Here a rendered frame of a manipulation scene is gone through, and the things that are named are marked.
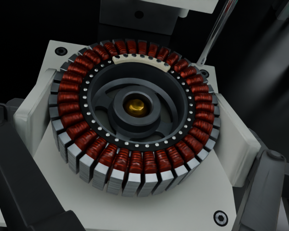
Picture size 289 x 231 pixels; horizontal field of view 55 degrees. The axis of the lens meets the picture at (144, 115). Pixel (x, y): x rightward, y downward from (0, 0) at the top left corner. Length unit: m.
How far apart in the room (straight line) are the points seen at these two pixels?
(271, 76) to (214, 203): 0.16
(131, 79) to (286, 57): 0.20
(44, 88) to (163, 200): 0.10
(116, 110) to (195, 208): 0.08
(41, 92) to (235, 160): 0.11
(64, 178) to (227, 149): 0.10
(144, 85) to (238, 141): 0.09
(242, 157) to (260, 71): 0.17
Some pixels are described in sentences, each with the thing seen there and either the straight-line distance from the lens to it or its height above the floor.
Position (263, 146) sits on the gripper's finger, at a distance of 0.18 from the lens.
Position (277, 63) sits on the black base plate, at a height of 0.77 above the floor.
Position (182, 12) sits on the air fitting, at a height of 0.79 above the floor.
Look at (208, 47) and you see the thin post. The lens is 0.25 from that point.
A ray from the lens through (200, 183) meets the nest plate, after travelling 0.20.
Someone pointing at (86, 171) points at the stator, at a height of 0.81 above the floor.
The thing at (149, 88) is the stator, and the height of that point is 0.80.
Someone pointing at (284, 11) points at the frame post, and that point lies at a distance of 0.40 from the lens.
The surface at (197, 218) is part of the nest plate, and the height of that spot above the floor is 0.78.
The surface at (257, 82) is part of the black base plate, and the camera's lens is 0.30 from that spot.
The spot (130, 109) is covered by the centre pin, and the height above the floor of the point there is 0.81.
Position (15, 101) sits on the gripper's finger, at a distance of 0.17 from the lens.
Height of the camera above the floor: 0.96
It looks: 56 degrees down
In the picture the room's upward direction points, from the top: 20 degrees clockwise
